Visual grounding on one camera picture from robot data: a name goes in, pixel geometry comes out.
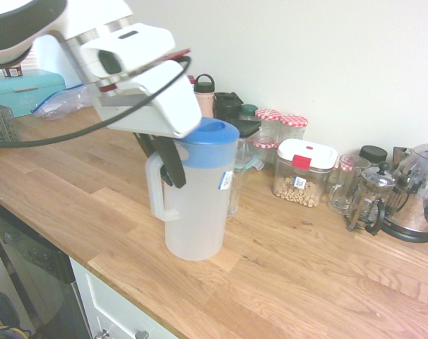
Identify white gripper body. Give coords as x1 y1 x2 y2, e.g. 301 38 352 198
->
90 59 203 139

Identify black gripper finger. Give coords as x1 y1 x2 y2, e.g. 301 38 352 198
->
133 132 175 187
153 136 187 189

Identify translucent pitcher with blue lid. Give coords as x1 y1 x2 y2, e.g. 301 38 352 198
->
144 117 241 262

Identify pink bottle with black cap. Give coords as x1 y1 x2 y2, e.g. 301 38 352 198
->
194 73 216 119

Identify black shaker bottle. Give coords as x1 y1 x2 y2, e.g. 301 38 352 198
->
213 91 244 123

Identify clear faceted drinking glass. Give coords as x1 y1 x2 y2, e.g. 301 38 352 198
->
225 165 247 218

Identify glass container teal clip lid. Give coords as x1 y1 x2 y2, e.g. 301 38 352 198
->
234 154 266 172

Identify glass jar with green lid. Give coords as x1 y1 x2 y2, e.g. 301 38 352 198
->
239 104 259 123

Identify clear container black square lid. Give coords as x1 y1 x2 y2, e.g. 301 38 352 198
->
230 119 263 160

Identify clear zip plastic bag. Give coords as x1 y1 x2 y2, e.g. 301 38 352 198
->
30 84 93 121

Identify small jar red checkered lid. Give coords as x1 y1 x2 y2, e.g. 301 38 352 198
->
331 157 357 174
251 137 280 165

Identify tall jar red checkered lid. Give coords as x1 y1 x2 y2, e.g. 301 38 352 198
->
254 108 283 143
279 114 309 144

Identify cereal container white red lid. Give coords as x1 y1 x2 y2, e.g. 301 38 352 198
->
272 138 339 209

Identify teal bread box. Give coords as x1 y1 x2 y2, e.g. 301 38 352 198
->
0 68 67 119

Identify window blind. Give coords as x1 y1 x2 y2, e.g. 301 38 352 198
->
20 52 39 72

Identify grey plastic cutlery basket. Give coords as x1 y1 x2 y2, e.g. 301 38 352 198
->
0 101 21 144

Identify brown food package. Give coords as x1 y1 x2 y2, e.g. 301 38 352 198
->
0 62 25 81

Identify white cabinet drawer front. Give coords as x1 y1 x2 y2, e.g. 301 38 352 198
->
69 256 182 339

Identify stainless black dishwasher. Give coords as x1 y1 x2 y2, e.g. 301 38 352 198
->
0 196 92 339

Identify clear glass mug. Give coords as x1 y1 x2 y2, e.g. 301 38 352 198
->
327 154 372 216

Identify black tripod leg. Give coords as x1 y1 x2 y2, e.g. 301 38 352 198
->
0 219 39 321

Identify jar with black round lid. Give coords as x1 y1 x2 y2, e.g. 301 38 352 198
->
358 145 389 167

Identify glass French press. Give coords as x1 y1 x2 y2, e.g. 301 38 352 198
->
347 161 398 237

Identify chrome electric kettle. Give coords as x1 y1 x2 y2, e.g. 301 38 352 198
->
381 136 428 245

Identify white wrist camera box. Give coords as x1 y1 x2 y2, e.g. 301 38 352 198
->
78 22 177 78

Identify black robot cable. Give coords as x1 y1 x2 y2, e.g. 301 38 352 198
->
0 54 194 151

